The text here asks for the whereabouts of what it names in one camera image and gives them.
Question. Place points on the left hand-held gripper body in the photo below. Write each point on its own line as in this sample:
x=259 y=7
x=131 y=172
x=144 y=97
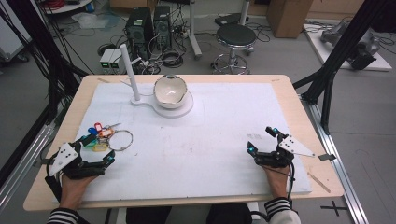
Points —
x=63 y=157

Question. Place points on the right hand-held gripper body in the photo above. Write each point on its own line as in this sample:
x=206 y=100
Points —
x=294 y=146

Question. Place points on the person's left hand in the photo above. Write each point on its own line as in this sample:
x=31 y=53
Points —
x=73 y=191

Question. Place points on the person's right hand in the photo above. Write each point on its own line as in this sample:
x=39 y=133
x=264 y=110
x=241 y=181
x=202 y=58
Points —
x=277 y=182

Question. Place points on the thin wooden strip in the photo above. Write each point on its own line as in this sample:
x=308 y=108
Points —
x=319 y=182

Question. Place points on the white foam mat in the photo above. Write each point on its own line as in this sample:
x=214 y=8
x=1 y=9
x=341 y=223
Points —
x=193 y=149

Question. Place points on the black tape cross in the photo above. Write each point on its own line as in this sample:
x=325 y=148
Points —
x=334 y=207

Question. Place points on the small white power supply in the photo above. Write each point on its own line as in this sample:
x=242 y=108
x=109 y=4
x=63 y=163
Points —
x=106 y=60
x=116 y=60

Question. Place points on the white bowl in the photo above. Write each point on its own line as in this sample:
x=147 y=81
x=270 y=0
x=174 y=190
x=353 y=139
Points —
x=170 y=91

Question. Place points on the white board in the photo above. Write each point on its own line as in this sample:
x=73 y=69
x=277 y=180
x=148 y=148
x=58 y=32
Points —
x=323 y=51

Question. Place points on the black round stool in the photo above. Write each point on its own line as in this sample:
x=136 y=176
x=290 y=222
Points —
x=235 y=35

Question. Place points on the brown cardboard box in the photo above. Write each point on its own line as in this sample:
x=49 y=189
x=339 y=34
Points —
x=288 y=17

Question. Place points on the clear plastic sheet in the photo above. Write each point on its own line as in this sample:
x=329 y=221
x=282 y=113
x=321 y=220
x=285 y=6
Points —
x=93 y=20

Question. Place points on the black flat floor plate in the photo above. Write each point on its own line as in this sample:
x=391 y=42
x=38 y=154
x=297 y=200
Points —
x=230 y=19

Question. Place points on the black computer tower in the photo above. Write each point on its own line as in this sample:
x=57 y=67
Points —
x=162 y=26
x=139 y=29

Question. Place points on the white table leg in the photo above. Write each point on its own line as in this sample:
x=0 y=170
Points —
x=193 y=31
x=244 y=12

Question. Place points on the white cabinet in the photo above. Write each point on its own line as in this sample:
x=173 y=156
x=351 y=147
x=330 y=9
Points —
x=11 y=40

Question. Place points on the white round table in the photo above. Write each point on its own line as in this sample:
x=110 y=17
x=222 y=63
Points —
x=67 y=6

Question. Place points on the grey metal bracket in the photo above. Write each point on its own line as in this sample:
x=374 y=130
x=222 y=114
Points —
x=327 y=157

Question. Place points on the aluminium rail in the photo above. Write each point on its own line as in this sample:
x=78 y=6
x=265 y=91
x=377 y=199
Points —
x=334 y=155
x=25 y=158

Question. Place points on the white stand with post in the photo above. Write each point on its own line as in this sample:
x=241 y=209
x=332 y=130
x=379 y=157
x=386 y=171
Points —
x=132 y=74

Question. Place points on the black metal frame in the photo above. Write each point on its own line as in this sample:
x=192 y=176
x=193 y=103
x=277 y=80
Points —
x=339 y=56
x=40 y=46

